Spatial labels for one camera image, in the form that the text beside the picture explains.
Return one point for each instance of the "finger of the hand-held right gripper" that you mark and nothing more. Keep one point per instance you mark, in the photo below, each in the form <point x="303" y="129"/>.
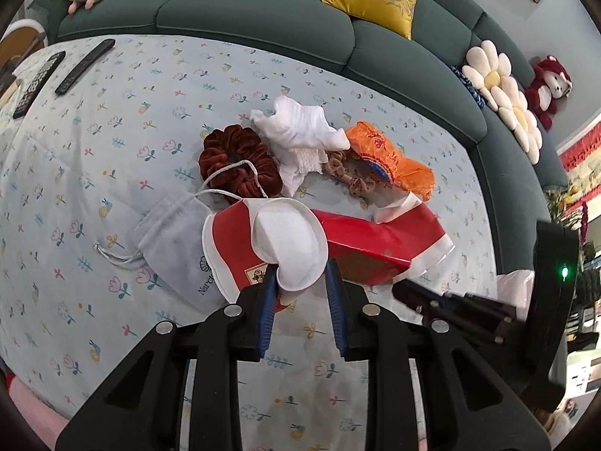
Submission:
<point x="460" y="312"/>

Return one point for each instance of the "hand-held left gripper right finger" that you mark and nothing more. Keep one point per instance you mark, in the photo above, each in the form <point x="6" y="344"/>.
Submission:
<point x="338" y="312"/>

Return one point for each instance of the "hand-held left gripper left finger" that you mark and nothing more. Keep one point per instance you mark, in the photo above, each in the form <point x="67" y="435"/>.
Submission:
<point x="266" y="312"/>

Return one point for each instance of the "white fabric storage basket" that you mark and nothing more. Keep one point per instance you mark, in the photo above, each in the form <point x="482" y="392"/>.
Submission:
<point x="514" y="289"/>

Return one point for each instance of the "red paper box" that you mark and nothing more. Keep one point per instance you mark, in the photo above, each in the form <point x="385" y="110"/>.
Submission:
<point x="366" y="244"/>

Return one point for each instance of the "red and white paper cup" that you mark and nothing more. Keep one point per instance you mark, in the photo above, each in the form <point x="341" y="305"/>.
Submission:
<point x="230" y="244"/>

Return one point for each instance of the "dark red velvet scrunchie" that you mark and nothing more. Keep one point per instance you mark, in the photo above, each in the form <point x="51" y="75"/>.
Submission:
<point x="225" y="150"/>

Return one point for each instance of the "tan scrunchie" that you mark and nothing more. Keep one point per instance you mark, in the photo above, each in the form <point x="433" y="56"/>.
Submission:
<point x="340" y="169"/>

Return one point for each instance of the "white foam net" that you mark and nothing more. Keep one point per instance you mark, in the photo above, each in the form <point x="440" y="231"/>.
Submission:
<point x="303" y="164"/>

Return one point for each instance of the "white flower cushion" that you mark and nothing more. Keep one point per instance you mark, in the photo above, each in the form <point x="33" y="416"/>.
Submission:
<point x="488" y="73"/>
<point x="521" y="122"/>

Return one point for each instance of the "white crumpled tissue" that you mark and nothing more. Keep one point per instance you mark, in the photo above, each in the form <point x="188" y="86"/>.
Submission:
<point x="296" y="122"/>

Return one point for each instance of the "red plush bear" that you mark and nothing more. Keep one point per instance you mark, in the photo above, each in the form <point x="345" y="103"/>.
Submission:
<point x="547" y="89"/>

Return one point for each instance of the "floral light blue tablecloth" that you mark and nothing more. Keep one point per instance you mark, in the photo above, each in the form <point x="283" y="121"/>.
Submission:
<point x="141" y="103"/>

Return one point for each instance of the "pink cloth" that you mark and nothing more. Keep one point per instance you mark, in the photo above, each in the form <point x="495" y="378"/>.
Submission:
<point x="33" y="404"/>

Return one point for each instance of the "teal sofa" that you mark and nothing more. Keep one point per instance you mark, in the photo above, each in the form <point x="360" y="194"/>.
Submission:
<point x="281" y="33"/>

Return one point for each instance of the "slim black remote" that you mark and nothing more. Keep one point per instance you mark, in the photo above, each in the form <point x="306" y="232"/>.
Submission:
<point x="84" y="66"/>

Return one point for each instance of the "black remote with buttons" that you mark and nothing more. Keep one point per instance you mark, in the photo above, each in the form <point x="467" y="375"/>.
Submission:
<point x="37" y="84"/>

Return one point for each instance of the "white round side table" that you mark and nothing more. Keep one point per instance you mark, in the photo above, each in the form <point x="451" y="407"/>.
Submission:
<point x="19" y="40"/>

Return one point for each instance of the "red wall decoration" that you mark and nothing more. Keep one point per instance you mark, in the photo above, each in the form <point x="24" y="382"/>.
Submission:
<point x="582" y="157"/>

